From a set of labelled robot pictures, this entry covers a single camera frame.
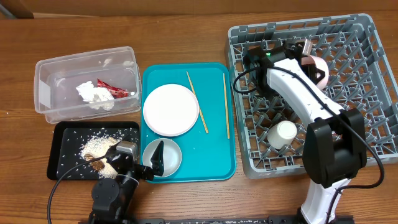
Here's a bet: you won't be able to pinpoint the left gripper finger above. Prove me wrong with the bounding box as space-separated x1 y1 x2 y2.
150 141 164 176
110 133 132 148

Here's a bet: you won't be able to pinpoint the pink bowl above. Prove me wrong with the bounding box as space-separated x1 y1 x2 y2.
301 55 329 90

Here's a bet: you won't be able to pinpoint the grey bowl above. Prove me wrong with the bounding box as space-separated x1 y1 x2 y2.
142 138 182 178

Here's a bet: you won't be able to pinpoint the white rice pile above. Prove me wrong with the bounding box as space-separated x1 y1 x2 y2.
65 139 117 180

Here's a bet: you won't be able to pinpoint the brown food piece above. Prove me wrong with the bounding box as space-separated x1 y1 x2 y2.
84 154 105 171

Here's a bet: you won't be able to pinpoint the large white round plate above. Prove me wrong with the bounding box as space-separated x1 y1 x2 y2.
143 84 199 137

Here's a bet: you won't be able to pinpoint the white napkin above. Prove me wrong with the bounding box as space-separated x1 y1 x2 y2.
76 81 114 111

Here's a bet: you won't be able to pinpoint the red snack wrapper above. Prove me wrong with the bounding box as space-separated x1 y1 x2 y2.
97 79 129 98

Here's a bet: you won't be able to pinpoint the white cup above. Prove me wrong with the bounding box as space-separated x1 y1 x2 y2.
267 121 297 149

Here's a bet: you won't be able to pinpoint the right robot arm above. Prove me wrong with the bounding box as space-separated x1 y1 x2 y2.
243 39 367 223

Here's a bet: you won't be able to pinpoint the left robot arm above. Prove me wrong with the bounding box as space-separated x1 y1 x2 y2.
88 139 164 223

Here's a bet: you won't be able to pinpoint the clear plastic waste bin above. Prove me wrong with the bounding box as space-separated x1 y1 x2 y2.
34 46 142 123

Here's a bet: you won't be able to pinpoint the black plastic tray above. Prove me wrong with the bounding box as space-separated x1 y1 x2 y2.
47 121 139 180

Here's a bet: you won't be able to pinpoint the teal plastic serving tray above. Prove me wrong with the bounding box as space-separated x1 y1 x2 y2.
142 62 236 184

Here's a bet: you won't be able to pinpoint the right wooden chopstick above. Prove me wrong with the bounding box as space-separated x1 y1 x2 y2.
223 73 230 139

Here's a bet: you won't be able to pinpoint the wooden chopstick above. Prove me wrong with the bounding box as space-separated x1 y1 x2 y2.
185 70 210 134
223 73 230 139

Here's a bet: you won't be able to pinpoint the grey plastic dish rack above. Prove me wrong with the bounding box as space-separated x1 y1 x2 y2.
226 14 397 179

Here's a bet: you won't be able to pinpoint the left wooden chopstick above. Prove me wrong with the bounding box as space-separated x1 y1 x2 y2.
185 70 210 134

